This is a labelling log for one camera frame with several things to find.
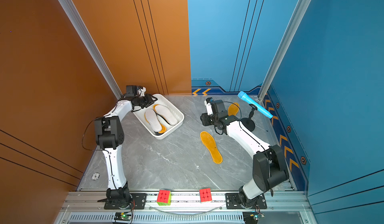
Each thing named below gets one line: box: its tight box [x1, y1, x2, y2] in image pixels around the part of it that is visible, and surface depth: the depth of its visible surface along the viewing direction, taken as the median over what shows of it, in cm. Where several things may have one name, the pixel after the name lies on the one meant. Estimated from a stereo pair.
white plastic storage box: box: [133, 93, 185, 140], surface depth 107 cm
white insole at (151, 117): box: [144, 108, 163, 132], surface depth 104 cm
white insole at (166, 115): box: [154, 104, 178, 126], surface depth 106 cm
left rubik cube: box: [156, 189, 172, 206], surface depth 72 cm
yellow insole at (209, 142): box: [200, 131, 223, 165], surface depth 93 cm
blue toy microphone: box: [238, 91, 274, 119], surface depth 88 cm
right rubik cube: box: [199, 188, 213, 204], surface depth 72 cm
